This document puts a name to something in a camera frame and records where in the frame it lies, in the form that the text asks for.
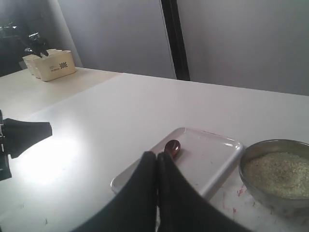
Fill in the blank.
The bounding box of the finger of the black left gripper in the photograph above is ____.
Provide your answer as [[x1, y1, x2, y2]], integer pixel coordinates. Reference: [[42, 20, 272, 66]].
[[4, 128, 52, 159], [3, 118, 51, 135]]

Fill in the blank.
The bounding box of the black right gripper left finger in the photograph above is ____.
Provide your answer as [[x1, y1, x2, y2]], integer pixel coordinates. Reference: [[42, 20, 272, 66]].
[[74, 151, 157, 232]]

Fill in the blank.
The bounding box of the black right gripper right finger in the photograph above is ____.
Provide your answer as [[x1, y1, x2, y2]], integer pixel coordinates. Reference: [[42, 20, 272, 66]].
[[157, 152, 244, 232]]

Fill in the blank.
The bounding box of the brown wooden spoon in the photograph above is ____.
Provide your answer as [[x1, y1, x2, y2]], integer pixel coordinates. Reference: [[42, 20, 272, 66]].
[[164, 140, 181, 159]]

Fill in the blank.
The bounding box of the steel bowl of rice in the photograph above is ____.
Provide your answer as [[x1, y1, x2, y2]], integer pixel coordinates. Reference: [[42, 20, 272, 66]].
[[239, 139, 309, 217]]

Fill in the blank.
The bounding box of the white rectangular plastic tray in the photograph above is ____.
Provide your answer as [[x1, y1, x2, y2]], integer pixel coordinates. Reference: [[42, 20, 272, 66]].
[[110, 127, 244, 201]]

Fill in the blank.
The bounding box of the cream storage box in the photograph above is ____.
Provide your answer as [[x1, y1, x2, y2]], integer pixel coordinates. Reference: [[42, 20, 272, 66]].
[[22, 49, 76, 82]]

